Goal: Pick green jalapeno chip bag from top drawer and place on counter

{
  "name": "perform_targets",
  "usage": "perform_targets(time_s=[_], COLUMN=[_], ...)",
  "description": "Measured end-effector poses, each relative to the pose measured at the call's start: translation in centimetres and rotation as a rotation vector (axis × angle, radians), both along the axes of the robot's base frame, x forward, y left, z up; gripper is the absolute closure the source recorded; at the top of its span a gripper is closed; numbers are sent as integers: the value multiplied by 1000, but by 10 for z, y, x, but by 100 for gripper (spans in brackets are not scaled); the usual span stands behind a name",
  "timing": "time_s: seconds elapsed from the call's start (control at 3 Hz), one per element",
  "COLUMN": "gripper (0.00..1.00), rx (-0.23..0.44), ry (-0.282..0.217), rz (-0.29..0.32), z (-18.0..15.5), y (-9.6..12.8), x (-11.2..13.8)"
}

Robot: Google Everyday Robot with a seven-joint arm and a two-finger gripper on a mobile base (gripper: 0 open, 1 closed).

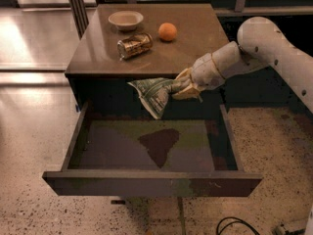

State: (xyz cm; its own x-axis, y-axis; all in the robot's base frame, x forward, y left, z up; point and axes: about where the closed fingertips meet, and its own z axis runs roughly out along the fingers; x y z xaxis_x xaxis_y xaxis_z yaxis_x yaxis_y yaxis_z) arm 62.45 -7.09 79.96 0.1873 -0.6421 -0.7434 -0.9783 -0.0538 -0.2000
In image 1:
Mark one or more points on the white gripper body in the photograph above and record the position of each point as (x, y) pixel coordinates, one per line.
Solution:
(204, 70)

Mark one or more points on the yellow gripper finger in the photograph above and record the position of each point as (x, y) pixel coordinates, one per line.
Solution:
(187, 93)
(184, 77)

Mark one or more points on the green jalapeno chip bag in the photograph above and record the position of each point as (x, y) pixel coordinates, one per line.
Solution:
(154, 93)

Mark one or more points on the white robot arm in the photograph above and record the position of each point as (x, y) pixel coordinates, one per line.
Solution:
(259, 44)

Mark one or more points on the dark grey cabinet counter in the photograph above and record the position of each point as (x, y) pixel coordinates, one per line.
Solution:
(99, 78)

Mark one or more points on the open grey top drawer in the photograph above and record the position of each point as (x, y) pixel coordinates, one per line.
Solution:
(122, 151)

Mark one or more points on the orange fruit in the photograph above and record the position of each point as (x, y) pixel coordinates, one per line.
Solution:
(167, 32)

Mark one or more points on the gold drink can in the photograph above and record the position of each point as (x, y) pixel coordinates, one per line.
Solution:
(134, 45)

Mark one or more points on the white ceramic bowl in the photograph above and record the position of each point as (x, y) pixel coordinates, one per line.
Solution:
(126, 20)

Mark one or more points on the white power strip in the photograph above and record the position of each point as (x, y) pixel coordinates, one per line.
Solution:
(288, 230)

